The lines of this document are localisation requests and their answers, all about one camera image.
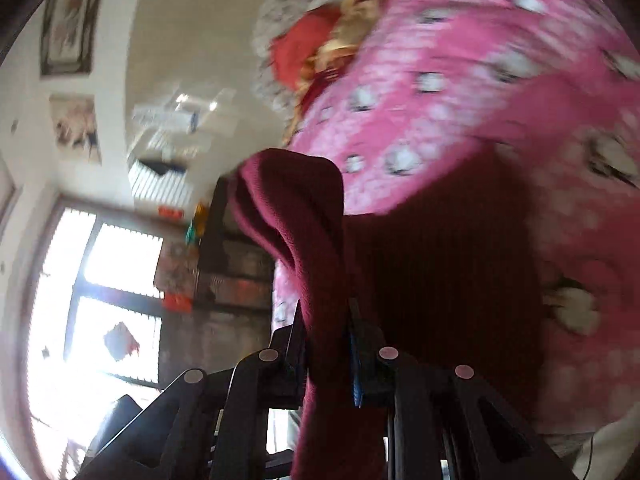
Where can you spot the maroon sweater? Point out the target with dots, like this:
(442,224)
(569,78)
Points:
(310,240)

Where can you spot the framed wall picture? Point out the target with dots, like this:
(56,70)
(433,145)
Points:
(67,25)

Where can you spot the pink penguin print blanket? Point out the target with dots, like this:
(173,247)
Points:
(475,85)

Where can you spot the dark wooden cabinet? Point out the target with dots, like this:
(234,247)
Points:
(225,270)

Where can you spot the unframed wall picture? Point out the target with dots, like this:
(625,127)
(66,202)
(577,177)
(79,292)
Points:
(75,127)

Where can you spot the grey floral bedding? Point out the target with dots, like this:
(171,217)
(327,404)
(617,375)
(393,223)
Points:
(270,45)

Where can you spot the dark hanging cloth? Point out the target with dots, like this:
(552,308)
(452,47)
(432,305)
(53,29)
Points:
(157,166)

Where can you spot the red wall sign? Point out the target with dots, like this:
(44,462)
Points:
(171,212)

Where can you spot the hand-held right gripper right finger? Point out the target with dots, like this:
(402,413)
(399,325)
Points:
(357,365)

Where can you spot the gold satin cloth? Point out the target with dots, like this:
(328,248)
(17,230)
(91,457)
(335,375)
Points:
(360,15)

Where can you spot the window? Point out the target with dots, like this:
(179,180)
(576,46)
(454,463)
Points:
(65,280)

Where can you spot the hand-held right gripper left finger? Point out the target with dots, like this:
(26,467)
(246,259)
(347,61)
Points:
(295,360)

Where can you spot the wall calendar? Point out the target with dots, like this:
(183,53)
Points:
(175,115)

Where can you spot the red heart pillow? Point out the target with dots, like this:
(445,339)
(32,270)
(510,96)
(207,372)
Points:
(300,50)

